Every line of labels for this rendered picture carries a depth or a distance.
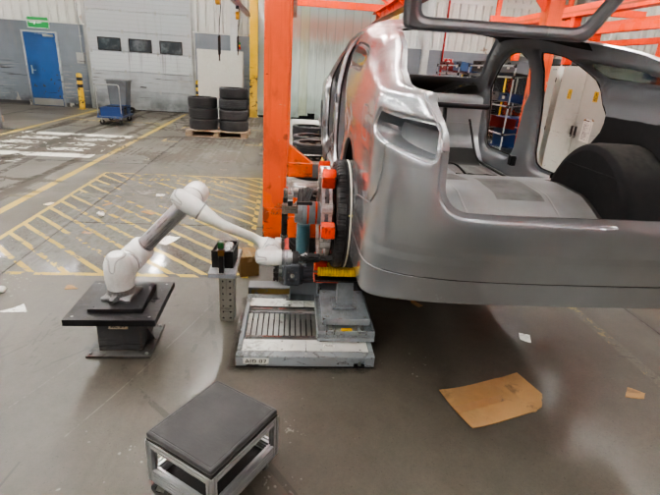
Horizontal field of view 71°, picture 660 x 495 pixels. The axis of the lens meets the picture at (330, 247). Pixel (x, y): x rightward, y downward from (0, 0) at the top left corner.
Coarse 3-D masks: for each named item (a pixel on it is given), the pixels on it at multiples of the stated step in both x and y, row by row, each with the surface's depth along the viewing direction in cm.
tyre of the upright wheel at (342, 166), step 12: (336, 168) 265; (348, 168) 262; (348, 180) 257; (348, 192) 254; (336, 204) 258; (348, 204) 252; (336, 216) 256; (348, 216) 252; (336, 228) 254; (348, 228) 253; (336, 240) 257; (348, 240) 256; (336, 252) 262; (336, 264) 273; (348, 264) 275
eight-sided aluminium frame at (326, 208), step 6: (324, 168) 281; (318, 180) 292; (324, 192) 258; (330, 192) 259; (318, 198) 304; (324, 198) 257; (330, 198) 257; (324, 204) 255; (330, 204) 255; (324, 210) 255; (330, 210) 255; (324, 216) 256; (330, 216) 256; (318, 228) 305; (318, 234) 303; (318, 240) 301; (324, 240) 262; (330, 240) 261; (318, 246) 271; (324, 246) 262; (330, 246) 264; (318, 252) 271; (324, 252) 279
